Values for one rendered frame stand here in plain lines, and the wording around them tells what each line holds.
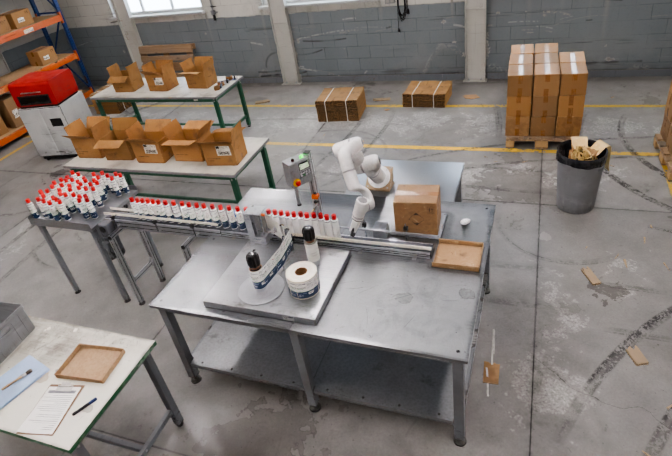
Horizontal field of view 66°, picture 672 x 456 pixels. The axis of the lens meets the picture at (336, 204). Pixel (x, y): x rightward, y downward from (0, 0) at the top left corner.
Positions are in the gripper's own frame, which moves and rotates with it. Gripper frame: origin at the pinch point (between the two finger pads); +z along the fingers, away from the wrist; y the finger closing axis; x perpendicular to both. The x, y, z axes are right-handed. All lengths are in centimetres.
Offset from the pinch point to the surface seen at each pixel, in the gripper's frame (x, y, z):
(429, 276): 58, 22, -10
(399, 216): 25.8, -17.0, -15.9
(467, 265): 79, 7, -18
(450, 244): 65, -13, -12
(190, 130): -217, -138, 74
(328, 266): -5.7, 30.1, 8.2
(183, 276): -101, 55, 48
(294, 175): -50, -1, -29
